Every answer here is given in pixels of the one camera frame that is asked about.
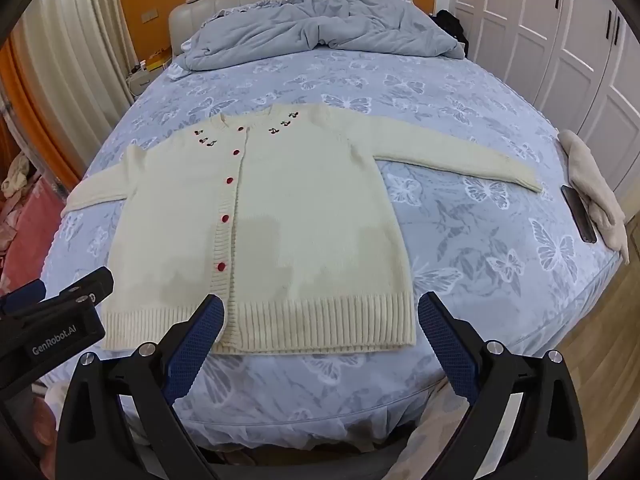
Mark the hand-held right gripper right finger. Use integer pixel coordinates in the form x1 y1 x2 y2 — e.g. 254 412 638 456
417 291 588 480

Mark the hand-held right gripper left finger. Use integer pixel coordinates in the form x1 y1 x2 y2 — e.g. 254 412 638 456
55 292 226 480

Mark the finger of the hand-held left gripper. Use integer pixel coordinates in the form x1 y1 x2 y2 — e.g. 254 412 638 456
52 266 116 308
0 280 49 318

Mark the cream knitted cardigan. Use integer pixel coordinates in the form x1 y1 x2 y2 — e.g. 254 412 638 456
61 104 545 357

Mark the pink cloth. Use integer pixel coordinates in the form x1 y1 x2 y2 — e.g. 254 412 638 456
0 177 70 283

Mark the bed with butterfly sheet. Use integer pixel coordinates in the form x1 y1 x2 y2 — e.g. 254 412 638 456
37 0 632 443

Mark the crumpled beige cloth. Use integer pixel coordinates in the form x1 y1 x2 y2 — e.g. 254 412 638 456
0 151 42 200

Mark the black smartphone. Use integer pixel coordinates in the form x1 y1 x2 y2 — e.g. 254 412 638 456
560 185 599 245

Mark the white nightstand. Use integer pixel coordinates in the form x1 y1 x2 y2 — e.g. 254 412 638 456
125 67 168 107

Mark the white pleated curtain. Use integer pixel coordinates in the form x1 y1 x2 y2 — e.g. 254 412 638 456
10 0 140 183

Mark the white ruffled pillow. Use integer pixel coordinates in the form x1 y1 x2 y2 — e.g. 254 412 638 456
166 57 193 82

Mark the black cloth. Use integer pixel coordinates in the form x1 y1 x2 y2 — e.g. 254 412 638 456
432 9 469 57

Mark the white wardrobe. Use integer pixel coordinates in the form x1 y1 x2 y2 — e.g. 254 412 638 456
449 0 640 223

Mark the grey-blue duvet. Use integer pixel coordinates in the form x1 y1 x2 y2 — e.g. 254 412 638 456
178 0 467 72

